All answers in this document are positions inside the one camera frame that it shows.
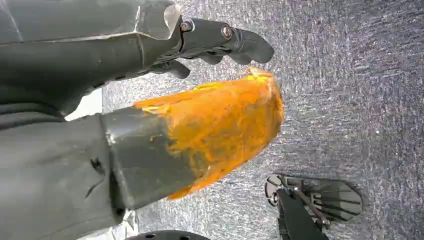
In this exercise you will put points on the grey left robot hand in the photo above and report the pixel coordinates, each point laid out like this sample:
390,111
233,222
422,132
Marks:
66,56

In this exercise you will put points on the pale desk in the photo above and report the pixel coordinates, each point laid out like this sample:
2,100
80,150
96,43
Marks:
87,106

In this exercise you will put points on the ribbed grey left arm sleeve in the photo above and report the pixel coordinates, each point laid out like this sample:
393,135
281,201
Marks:
26,116

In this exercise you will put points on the black robot leg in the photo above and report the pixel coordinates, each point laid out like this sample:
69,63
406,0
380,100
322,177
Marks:
298,218

